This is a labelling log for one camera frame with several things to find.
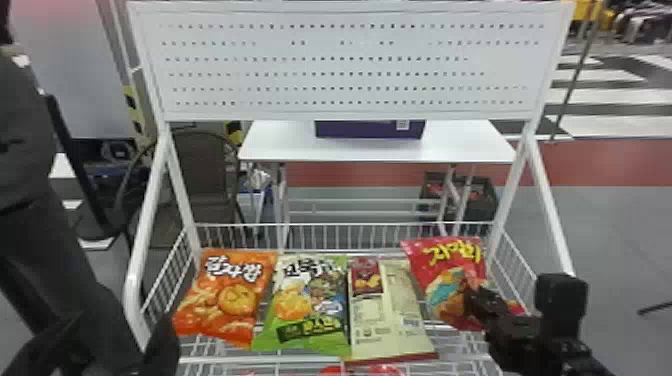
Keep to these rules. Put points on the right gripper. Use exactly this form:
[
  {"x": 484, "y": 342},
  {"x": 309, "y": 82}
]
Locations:
[{"x": 517, "y": 341}]

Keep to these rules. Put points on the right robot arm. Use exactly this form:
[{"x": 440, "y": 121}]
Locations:
[{"x": 580, "y": 362}]

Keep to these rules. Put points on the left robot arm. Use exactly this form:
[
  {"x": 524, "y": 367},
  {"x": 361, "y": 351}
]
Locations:
[{"x": 162, "y": 352}]

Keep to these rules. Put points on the red snack packet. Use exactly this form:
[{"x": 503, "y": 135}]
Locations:
[{"x": 446, "y": 268}]

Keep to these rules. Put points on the beige snack packet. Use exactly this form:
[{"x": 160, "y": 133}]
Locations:
[{"x": 386, "y": 320}]

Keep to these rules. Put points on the black crate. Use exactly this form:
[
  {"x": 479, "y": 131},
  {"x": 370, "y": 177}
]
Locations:
[{"x": 480, "y": 199}]

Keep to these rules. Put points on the green snack packet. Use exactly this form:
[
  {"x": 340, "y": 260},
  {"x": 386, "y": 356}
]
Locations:
[{"x": 307, "y": 310}]

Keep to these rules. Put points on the white side table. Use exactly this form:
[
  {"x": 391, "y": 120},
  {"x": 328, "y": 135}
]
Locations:
[{"x": 367, "y": 144}]

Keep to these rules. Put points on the purple box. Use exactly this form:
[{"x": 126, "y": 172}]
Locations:
[{"x": 370, "y": 129}]

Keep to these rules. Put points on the orange snack packet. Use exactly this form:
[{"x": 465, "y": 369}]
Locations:
[{"x": 226, "y": 299}]

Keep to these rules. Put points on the grey chair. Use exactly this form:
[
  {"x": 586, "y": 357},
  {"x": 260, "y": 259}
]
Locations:
[{"x": 204, "y": 173}]

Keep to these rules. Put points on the person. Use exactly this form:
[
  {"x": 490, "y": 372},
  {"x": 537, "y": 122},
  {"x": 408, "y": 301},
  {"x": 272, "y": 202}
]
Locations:
[{"x": 31, "y": 210}]

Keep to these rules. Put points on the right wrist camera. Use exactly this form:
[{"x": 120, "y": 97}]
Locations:
[{"x": 560, "y": 302}]

